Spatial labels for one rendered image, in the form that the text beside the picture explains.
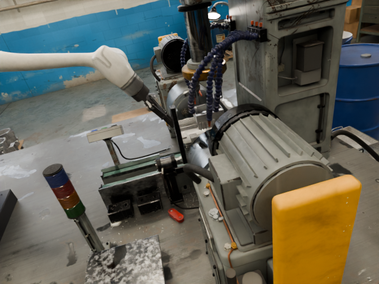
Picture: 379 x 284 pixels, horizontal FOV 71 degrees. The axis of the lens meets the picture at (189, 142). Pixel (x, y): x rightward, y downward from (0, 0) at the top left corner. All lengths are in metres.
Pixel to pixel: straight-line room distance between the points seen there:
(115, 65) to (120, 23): 5.50
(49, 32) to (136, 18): 1.85
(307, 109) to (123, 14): 5.72
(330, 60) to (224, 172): 0.74
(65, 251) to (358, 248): 1.07
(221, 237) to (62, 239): 0.85
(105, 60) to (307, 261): 0.90
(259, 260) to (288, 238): 0.18
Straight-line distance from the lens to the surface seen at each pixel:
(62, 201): 0.95
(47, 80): 6.89
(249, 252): 0.58
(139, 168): 1.29
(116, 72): 1.08
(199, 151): 0.90
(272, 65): 1.01
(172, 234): 1.11
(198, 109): 1.21
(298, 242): 0.46
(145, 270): 0.90
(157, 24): 6.66
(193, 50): 1.05
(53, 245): 1.31
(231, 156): 0.54
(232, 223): 0.60
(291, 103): 1.12
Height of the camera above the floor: 1.63
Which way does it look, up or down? 31 degrees down
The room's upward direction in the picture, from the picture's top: 12 degrees counter-clockwise
